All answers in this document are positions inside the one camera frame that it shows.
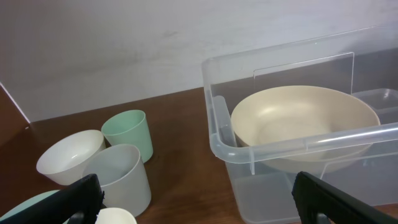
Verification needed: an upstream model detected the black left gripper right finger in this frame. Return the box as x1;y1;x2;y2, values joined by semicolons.
292;172;397;224

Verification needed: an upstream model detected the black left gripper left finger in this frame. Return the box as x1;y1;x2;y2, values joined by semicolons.
1;174;104;224

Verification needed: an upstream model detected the large beige bowl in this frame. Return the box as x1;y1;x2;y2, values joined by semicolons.
230;85;381;175

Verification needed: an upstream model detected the cream white cup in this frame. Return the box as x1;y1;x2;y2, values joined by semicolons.
95;208;137;224

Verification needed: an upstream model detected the mint green bowl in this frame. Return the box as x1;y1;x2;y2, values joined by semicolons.
1;190;70;224

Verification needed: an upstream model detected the white small bowl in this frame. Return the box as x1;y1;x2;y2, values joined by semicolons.
36;129;106;185

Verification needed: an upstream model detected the grey translucent cup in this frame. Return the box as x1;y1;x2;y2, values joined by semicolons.
82;144;151;217

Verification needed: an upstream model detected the mint green cup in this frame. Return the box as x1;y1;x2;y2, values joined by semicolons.
101;110;154;163

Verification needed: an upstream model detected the clear plastic storage bin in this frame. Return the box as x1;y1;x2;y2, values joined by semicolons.
202;24;397;223

